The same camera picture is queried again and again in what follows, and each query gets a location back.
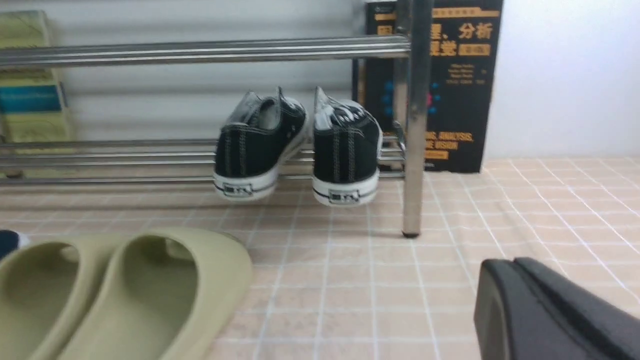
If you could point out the left green foam slipper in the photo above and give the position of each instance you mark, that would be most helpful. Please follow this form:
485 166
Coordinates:
46 289

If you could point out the black image processing book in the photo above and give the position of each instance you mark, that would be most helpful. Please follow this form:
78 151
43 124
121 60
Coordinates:
463 47

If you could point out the right navy slip-on shoe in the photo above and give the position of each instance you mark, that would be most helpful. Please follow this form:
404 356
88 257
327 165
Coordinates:
10 241

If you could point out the silver metal shoe rack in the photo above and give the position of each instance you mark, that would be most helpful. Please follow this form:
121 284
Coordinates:
410 46

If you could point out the black canvas sneaker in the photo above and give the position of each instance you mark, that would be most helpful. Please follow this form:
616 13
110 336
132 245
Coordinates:
347 141
258 137

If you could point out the green foam slipper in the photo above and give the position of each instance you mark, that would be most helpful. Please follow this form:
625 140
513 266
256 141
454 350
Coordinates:
166 294
46 289

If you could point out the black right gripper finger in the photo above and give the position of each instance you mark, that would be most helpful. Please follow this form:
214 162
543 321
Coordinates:
525 310

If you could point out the right green foam slipper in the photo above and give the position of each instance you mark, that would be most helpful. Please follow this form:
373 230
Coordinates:
166 294

